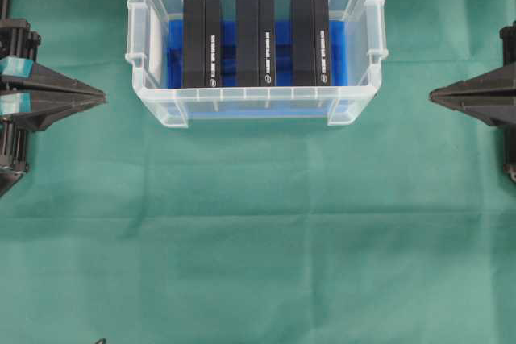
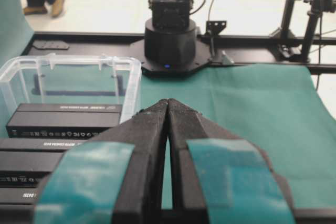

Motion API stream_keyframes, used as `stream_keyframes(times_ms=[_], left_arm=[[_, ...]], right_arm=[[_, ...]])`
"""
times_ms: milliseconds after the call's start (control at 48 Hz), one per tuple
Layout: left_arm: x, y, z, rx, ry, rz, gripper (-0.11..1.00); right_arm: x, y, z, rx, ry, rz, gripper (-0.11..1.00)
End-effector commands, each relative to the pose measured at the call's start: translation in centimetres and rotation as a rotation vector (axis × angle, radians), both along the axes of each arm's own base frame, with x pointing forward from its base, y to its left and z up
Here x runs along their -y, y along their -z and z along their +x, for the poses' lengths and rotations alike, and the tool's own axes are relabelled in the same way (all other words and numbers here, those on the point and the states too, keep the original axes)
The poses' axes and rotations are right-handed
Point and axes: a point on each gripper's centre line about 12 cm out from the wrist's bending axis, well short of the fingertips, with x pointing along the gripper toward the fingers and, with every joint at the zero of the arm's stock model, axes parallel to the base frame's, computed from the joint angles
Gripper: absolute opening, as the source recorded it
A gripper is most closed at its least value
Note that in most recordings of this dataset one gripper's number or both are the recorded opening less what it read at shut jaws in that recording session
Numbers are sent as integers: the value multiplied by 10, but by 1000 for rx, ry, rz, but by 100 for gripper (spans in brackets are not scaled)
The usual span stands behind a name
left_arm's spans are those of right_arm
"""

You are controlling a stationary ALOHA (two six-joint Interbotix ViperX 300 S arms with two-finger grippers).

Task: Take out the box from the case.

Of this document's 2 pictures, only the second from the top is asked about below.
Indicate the left gripper black left finger teal tape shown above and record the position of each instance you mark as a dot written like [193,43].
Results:
[115,177]

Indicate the left gripper black right finger teal tape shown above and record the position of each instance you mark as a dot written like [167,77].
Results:
[219,177]

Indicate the black realsense box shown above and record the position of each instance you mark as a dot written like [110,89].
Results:
[67,121]
[17,204]
[26,161]

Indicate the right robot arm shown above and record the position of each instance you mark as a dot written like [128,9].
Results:
[170,37]

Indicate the clear plastic storage case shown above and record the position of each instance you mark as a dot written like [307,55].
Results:
[70,79]

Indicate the green table cloth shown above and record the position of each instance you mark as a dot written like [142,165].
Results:
[275,107]

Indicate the black table edge rail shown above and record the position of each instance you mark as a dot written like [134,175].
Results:
[222,51]

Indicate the black camera stand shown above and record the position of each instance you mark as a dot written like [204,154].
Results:
[300,29]

